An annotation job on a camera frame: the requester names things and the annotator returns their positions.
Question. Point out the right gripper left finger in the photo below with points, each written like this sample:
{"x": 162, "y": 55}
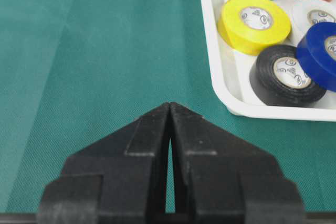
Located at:
{"x": 118, "y": 179}

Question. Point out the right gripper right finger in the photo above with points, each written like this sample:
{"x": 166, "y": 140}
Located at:
{"x": 221, "y": 178}

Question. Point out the black tape roll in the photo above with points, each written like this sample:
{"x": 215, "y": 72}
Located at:
{"x": 278, "y": 79}

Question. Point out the yellow tape roll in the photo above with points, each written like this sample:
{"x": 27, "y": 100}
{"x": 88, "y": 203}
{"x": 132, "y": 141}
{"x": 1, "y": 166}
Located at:
{"x": 249, "y": 26}

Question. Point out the blue tape roll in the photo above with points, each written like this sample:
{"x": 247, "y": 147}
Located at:
{"x": 316, "y": 54}

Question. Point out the white tape roll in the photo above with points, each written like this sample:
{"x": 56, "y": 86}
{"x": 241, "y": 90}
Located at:
{"x": 305, "y": 13}

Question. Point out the white rectangular plastic tray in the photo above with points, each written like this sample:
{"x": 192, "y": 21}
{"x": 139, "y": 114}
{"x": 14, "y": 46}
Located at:
{"x": 230, "y": 78}

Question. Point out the green table cloth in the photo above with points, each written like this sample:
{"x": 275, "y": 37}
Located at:
{"x": 74, "y": 71}

